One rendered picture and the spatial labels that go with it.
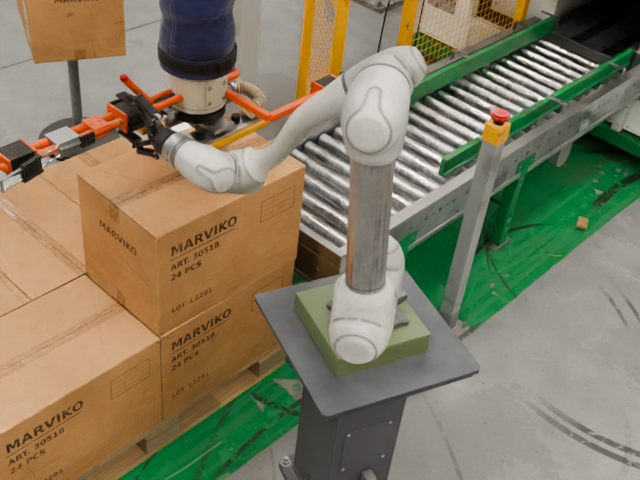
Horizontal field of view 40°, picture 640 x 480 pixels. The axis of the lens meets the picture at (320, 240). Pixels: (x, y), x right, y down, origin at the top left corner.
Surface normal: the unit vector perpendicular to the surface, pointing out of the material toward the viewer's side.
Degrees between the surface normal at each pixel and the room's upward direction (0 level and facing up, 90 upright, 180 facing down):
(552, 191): 0
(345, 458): 90
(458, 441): 0
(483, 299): 0
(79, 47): 90
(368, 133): 83
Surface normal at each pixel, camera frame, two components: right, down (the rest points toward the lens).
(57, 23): 0.36, 0.61
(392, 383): 0.10, -0.77
